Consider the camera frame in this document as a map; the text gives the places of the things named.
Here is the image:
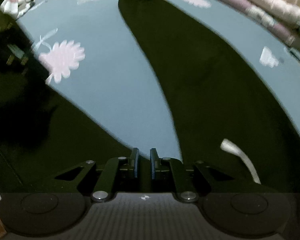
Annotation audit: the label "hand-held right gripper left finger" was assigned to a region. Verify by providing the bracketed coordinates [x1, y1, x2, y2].
[54, 147, 140, 202]

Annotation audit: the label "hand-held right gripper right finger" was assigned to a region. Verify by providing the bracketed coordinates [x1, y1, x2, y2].
[149, 147, 241, 203]

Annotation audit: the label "black pants with white drawstring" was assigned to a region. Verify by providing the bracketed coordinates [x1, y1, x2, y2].
[0, 0, 300, 195]

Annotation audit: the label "white floral cloth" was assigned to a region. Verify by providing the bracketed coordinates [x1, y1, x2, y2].
[0, 0, 36, 19]

